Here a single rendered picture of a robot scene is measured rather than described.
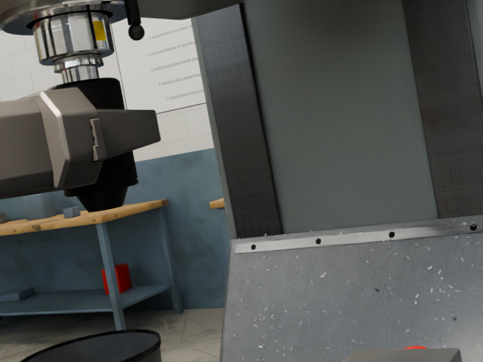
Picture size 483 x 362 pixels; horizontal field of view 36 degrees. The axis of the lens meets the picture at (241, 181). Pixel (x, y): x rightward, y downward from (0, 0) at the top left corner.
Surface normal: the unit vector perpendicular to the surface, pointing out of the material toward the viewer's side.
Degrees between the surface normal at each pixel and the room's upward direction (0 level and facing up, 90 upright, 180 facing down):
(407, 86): 90
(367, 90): 90
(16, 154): 90
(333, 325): 64
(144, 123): 90
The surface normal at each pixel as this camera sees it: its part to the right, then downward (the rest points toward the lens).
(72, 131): 0.67, -0.08
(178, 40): -0.52, 0.14
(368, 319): -0.55, -0.33
